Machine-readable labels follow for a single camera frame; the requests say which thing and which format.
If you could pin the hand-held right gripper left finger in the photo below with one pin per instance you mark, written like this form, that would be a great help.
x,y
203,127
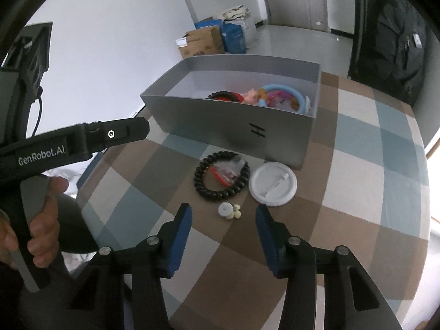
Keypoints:
x,y
180,240

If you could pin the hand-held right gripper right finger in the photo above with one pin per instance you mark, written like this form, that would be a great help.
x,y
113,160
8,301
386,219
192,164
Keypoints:
x,y
268,240

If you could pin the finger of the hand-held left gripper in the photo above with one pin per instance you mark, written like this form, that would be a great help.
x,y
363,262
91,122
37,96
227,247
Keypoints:
x,y
120,132

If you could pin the white round badge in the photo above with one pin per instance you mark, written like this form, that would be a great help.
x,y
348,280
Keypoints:
x,y
268,192

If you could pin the small white charm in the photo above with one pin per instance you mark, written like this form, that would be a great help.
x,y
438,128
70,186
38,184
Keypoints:
x,y
226,210

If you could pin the grey cardboard storage box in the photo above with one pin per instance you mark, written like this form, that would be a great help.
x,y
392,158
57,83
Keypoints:
x,y
206,123

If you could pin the pink pig toy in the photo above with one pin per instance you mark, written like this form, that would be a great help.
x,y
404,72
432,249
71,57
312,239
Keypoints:
x,y
252,96

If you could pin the person's left hand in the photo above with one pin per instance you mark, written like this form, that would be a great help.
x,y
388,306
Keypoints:
x,y
44,230

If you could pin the checkered tablecloth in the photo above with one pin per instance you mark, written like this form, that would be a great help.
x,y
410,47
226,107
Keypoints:
x,y
361,178

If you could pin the brown cardboard box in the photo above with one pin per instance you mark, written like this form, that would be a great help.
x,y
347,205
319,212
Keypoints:
x,y
202,41

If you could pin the blue carton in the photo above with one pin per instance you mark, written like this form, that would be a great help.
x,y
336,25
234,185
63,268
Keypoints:
x,y
235,36

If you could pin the clear plastic bag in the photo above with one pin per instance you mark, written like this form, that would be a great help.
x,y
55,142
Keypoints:
x,y
251,29

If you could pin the bright window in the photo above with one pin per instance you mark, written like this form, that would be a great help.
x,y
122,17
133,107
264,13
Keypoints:
x,y
433,185

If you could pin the black backpack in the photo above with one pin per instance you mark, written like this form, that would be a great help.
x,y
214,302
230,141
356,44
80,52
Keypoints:
x,y
388,51

